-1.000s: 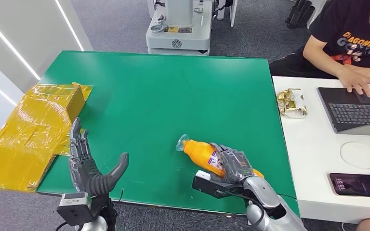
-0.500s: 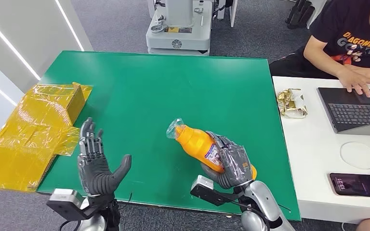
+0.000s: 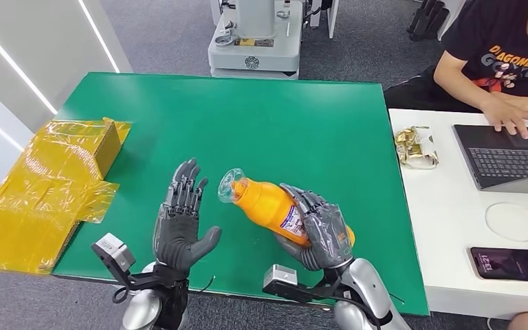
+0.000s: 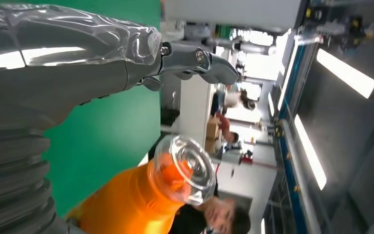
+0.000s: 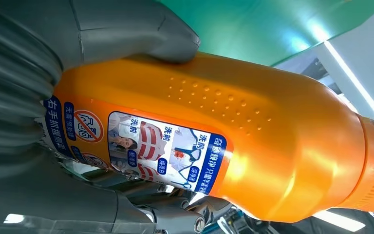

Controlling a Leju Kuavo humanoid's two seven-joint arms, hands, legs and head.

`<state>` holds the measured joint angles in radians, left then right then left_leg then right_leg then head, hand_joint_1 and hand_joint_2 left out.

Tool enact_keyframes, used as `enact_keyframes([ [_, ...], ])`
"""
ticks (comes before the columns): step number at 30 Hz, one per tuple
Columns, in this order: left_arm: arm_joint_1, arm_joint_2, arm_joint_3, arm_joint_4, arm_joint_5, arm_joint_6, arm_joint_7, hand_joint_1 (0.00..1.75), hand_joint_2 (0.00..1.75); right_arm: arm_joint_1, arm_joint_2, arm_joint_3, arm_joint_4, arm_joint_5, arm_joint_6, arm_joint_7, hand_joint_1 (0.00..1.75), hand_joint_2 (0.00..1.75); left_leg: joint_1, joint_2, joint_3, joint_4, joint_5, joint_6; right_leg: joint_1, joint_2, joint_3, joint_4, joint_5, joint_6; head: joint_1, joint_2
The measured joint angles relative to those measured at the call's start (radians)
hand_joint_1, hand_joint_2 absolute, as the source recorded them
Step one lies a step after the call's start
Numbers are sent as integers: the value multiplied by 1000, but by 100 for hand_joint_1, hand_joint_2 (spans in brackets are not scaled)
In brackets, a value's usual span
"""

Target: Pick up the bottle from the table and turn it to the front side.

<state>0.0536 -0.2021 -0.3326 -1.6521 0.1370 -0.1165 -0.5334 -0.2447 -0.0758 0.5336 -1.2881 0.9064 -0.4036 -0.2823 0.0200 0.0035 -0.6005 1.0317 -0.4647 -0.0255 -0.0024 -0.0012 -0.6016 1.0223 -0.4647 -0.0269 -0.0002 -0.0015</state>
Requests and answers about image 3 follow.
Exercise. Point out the person's right hand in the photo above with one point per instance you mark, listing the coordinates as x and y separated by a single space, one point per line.
505 116

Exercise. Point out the yellow label plate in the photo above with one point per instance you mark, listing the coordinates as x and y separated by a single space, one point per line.
254 43

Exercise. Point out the white furniture panel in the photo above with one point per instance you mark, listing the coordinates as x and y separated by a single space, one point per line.
332 18

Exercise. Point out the person's right forearm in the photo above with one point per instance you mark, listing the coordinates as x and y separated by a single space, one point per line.
462 86

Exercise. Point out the gold snack wrapper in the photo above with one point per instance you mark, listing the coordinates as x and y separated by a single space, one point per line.
414 148

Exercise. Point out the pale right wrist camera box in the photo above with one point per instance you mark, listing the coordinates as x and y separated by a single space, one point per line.
280 275

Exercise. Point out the silver metal hook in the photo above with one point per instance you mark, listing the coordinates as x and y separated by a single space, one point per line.
225 38

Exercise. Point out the grey laptop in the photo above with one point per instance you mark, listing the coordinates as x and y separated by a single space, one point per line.
505 159

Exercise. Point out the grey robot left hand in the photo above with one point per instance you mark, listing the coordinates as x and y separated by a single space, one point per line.
177 237

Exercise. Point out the black plastic equipment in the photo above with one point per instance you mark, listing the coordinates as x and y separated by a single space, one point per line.
428 20

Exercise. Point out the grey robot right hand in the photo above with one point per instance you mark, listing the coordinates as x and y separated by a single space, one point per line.
328 232

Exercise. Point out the yellow taped cardboard box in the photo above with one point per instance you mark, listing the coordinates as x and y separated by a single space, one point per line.
41 191

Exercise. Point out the grey column machine stand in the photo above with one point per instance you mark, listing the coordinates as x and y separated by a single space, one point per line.
255 50

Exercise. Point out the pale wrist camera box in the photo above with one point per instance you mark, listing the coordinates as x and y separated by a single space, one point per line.
280 275
113 250

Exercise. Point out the orange plastic bottle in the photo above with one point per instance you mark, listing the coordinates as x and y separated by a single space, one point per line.
264 205

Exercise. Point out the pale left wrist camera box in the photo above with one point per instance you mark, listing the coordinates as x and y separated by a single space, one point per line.
113 250

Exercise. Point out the black smartphone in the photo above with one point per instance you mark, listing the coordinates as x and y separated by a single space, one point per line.
507 264

